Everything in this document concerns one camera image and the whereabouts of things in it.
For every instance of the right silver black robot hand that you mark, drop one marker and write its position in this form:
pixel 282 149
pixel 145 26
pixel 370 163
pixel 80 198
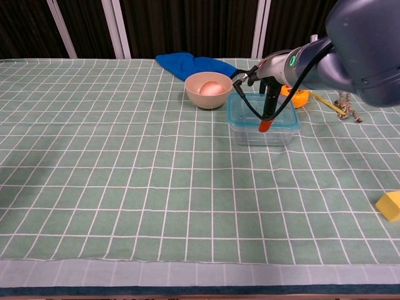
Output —
pixel 272 70

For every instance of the blue plastic lid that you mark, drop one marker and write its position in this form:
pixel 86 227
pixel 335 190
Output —
pixel 247 103

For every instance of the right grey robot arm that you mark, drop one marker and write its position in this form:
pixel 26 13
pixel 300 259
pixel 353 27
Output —
pixel 359 47

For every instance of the transparent plastic container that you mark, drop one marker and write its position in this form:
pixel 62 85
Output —
pixel 259 137

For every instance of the orange tape measure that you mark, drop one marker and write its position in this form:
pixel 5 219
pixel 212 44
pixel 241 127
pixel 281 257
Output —
pixel 301 98

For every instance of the pink egg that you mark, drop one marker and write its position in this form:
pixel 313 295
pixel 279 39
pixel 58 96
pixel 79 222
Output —
pixel 212 88

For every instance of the beige bowl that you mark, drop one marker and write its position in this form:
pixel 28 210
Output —
pixel 206 101

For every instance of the blue cloth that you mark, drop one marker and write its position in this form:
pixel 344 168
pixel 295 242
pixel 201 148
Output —
pixel 187 65

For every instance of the black pleated curtain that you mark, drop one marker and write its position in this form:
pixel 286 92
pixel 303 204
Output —
pixel 187 25

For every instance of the green checked tablecloth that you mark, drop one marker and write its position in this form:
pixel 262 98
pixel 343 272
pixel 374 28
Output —
pixel 125 172

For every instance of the yellow cube block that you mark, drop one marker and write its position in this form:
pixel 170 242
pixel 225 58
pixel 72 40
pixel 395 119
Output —
pixel 390 206

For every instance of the wide white frame post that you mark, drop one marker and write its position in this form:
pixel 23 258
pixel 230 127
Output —
pixel 261 31
pixel 117 31

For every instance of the thin white frame post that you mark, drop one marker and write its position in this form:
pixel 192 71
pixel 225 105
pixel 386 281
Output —
pixel 62 31

